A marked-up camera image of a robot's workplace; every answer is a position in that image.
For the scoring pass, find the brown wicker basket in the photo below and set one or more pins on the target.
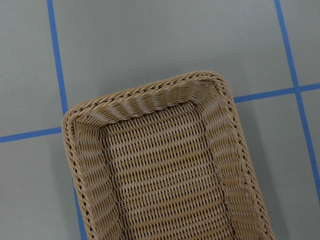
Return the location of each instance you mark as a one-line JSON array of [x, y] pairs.
[[165, 161]]

